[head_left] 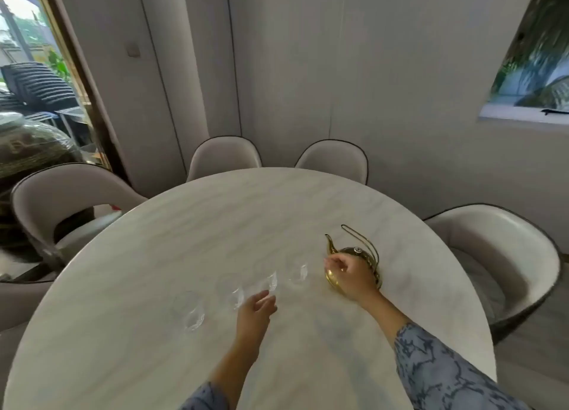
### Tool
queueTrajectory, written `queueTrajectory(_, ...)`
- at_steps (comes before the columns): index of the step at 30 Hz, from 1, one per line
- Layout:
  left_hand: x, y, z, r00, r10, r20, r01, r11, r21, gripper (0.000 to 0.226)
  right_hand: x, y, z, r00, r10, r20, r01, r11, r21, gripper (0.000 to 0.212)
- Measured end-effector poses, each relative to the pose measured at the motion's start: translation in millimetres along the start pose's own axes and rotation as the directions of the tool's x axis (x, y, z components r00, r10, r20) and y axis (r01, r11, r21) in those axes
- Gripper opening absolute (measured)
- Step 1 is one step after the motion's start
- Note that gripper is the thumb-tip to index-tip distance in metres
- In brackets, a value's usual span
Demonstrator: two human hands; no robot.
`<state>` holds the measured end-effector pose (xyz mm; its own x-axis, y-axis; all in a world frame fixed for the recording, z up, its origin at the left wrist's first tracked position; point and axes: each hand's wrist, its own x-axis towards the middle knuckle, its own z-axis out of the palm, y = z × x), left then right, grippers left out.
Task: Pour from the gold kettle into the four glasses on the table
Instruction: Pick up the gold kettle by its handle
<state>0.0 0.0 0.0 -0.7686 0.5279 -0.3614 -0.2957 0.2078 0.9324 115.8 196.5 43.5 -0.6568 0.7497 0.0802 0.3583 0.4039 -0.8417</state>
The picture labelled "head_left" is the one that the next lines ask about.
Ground wall window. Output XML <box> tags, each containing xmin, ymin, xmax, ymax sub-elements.
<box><xmin>478</xmin><ymin>0</ymin><xmax>569</xmax><ymax>126</ymax></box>

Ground clear textured glass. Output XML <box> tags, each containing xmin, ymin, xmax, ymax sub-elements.
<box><xmin>215</xmin><ymin>273</ymin><xmax>248</xmax><ymax>310</ymax></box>
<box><xmin>253</xmin><ymin>262</ymin><xmax>280</xmax><ymax>296</ymax></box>
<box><xmin>172</xmin><ymin>291</ymin><xmax>206</xmax><ymax>333</ymax></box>
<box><xmin>286</xmin><ymin>258</ymin><xmax>311</xmax><ymax>287</ymax></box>

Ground person's left hand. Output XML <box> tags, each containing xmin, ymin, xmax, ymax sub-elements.
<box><xmin>234</xmin><ymin>289</ymin><xmax>279</xmax><ymax>348</ymax></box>

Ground stack of black chairs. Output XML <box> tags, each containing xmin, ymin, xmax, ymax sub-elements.
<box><xmin>0</xmin><ymin>61</ymin><xmax>79</xmax><ymax>112</ymax></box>

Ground person's right forearm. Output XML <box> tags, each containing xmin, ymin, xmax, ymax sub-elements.
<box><xmin>362</xmin><ymin>289</ymin><xmax>532</xmax><ymax>410</ymax></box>

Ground gold metal teapot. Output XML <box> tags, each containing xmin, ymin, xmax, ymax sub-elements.
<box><xmin>324</xmin><ymin>224</ymin><xmax>384</xmax><ymax>296</ymax></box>

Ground grey metal table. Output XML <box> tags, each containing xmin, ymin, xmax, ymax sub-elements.
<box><xmin>55</xmin><ymin>107</ymin><xmax>97</xmax><ymax>150</ymax></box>

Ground person's right hand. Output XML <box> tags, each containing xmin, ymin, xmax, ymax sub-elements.
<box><xmin>324</xmin><ymin>252</ymin><xmax>382</xmax><ymax>304</ymax></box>

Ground gold door frame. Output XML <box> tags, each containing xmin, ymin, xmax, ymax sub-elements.
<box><xmin>33</xmin><ymin>0</ymin><xmax>130</xmax><ymax>184</ymax></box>

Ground green leafy plant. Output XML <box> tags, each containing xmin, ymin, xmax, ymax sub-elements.
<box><xmin>44</xmin><ymin>49</ymin><xmax>72</xmax><ymax>84</ymax></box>

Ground white marble table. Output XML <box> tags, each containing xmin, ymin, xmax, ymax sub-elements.
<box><xmin>0</xmin><ymin>166</ymin><xmax>497</xmax><ymax>410</ymax></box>

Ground beige upholstered chair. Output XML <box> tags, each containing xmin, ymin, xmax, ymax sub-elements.
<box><xmin>423</xmin><ymin>204</ymin><xmax>562</xmax><ymax>345</ymax></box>
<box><xmin>295</xmin><ymin>139</ymin><xmax>370</xmax><ymax>186</ymax></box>
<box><xmin>186</xmin><ymin>135</ymin><xmax>263</xmax><ymax>183</ymax></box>
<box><xmin>11</xmin><ymin>163</ymin><xmax>148</xmax><ymax>268</ymax></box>
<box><xmin>0</xmin><ymin>277</ymin><xmax>56</xmax><ymax>382</ymax></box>

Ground large dark lidded jar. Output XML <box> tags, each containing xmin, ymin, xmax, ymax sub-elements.
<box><xmin>0</xmin><ymin>111</ymin><xmax>97</xmax><ymax>264</ymax></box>

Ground person's left forearm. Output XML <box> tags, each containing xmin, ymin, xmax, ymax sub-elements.
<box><xmin>179</xmin><ymin>341</ymin><xmax>262</xmax><ymax>410</ymax></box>

